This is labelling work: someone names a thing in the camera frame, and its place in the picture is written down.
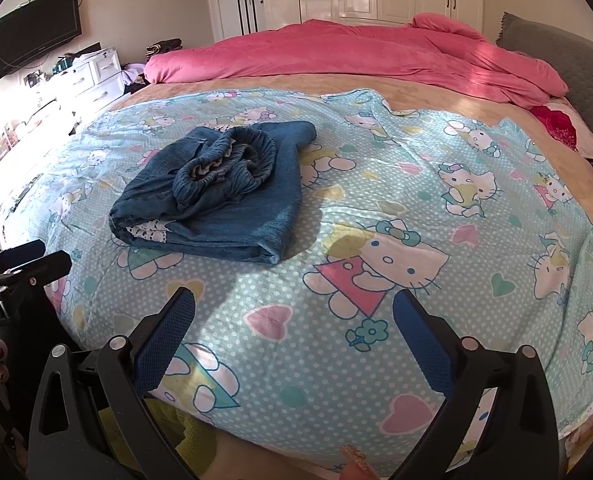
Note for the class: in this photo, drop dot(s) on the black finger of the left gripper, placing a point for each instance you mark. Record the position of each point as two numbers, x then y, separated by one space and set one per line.
30 276
12 257

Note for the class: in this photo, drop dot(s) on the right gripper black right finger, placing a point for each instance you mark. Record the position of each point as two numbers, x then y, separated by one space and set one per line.
519 439

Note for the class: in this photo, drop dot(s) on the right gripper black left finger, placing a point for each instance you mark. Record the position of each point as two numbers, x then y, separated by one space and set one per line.
91 419

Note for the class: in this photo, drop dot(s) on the blue denim pants lace trim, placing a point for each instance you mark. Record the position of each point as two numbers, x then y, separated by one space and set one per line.
232 194

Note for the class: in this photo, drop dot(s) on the green sleeve forearm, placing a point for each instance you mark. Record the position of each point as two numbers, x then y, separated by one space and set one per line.
193 440

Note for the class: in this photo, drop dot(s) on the right hand painted nails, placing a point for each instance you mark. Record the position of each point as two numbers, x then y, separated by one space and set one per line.
357 467

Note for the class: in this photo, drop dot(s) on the white drawer dresser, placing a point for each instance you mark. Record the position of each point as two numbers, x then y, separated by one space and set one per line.
89 85

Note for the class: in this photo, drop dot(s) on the Hello Kitty light blue blanket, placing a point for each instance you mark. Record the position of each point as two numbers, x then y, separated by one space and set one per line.
304 355

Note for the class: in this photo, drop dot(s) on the tan bed sheet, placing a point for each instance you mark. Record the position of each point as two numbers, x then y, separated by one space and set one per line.
575 171

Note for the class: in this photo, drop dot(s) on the grey quilted headboard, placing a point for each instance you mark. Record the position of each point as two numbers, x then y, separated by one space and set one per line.
569 54

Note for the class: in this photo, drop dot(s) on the pink duvet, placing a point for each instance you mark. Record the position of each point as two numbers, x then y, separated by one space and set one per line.
431 49

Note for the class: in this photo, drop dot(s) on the black wall television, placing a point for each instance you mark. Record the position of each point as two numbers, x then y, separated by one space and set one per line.
35 29

